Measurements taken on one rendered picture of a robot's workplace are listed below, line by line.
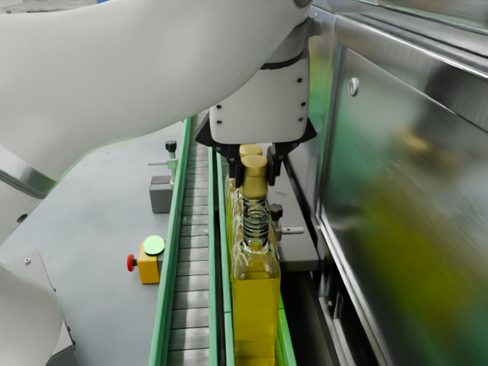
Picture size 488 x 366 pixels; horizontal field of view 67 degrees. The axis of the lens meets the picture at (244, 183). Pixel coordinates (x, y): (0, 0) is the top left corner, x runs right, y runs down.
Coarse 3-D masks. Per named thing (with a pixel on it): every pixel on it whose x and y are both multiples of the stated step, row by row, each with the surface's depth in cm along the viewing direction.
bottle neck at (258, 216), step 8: (248, 208) 41; (256, 208) 41; (264, 208) 41; (248, 216) 40; (256, 216) 42; (264, 216) 40; (248, 224) 40; (256, 224) 40; (264, 224) 40; (248, 232) 40; (256, 232) 40; (264, 232) 41; (248, 240) 41; (256, 240) 41; (264, 240) 41; (248, 248) 42; (256, 248) 41; (264, 248) 42
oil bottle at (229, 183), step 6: (228, 174) 59; (228, 180) 57; (234, 180) 56; (228, 186) 57; (234, 186) 56; (228, 192) 57; (228, 198) 57; (228, 204) 57; (228, 210) 58; (228, 216) 59; (228, 222) 59; (228, 228) 60; (228, 234) 61; (228, 240) 61; (228, 246) 62; (228, 252) 63; (228, 258) 64; (228, 264) 65
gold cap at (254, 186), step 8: (248, 160) 44; (256, 160) 44; (264, 160) 44; (248, 168) 43; (256, 168) 42; (264, 168) 43; (248, 176) 43; (256, 176) 43; (264, 176) 44; (248, 184) 44; (256, 184) 44; (264, 184) 44; (240, 192) 45; (248, 192) 44; (256, 192) 44; (264, 192) 45
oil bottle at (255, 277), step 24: (240, 240) 44; (240, 264) 41; (264, 264) 41; (240, 288) 42; (264, 288) 43; (240, 312) 45; (264, 312) 45; (240, 336) 47; (264, 336) 47; (240, 360) 50; (264, 360) 50
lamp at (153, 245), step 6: (150, 240) 80; (156, 240) 80; (162, 240) 81; (144, 246) 80; (150, 246) 79; (156, 246) 80; (162, 246) 81; (150, 252) 80; (156, 252) 80; (162, 252) 81
